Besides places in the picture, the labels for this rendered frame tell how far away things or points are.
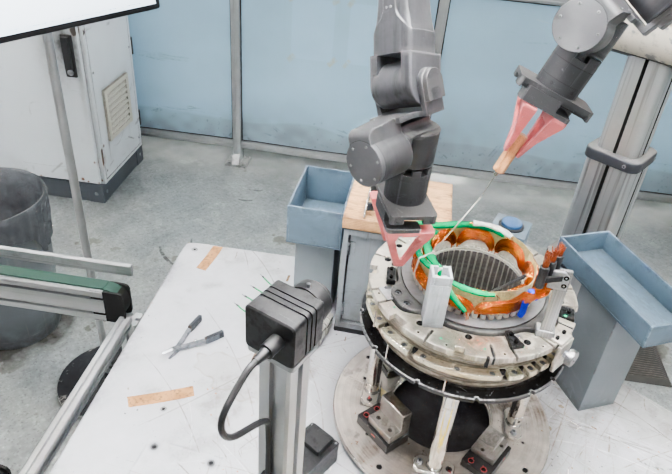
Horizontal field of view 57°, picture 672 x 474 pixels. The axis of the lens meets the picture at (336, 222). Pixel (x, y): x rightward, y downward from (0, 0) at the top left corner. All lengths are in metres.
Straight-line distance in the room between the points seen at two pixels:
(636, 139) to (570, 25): 0.59
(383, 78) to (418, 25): 0.07
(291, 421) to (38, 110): 2.75
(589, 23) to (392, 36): 0.22
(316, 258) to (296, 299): 0.81
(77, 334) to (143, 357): 1.26
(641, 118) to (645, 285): 0.31
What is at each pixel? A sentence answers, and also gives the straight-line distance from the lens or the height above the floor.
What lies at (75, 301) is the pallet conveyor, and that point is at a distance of 1.54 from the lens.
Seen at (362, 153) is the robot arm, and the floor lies 1.36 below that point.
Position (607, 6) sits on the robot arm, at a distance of 0.74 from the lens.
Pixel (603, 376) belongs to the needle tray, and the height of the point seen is 0.87.
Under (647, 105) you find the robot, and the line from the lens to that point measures 1.28.
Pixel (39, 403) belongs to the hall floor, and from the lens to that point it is 2.33.
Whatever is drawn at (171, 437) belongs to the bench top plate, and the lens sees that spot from 1.15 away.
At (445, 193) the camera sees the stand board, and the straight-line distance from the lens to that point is 1.27.
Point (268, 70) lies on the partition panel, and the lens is 3.30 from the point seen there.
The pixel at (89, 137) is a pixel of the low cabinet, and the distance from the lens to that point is 3.09.
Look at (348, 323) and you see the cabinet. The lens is 1.30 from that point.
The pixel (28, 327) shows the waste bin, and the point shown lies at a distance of 2.47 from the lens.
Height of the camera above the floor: 1.69
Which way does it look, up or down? 33 degrees down
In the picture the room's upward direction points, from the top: 5 degrees clockwise
